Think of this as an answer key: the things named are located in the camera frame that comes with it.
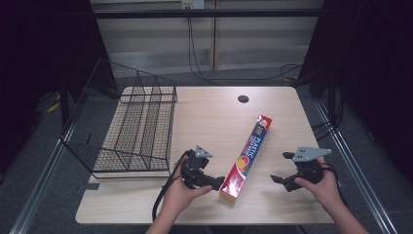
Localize person's left hand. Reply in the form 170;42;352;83
161;166;214;218

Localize white wall socket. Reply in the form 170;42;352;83
180;0;206;10

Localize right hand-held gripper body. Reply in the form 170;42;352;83
282;145;333;193

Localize black cable bundle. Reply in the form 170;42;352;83
311;111;344;141

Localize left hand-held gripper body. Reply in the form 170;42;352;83
180;144;214;190

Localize person's right hand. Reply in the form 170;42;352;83
293;157;346;216

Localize black horizontal frame bar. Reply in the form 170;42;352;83
92;8;326;20

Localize black floor cable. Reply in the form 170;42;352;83
186;16;305;87

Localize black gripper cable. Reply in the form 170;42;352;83
320;161;349;209
151;149;192;222

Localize black wire basket rack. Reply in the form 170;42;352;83
59;58;178;180

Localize red and blue plastic wrap box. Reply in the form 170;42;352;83
219;114;274;204

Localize yellow floor object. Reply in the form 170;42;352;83
34;92;63;114

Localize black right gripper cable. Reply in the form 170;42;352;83
320;161;349;209

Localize metal frame rail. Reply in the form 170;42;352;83
312;99;399;234
9;125;76;234

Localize dark curtain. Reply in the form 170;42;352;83
291;0;413;183
0;0;119;174

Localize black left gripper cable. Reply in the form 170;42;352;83
151;149;192;222

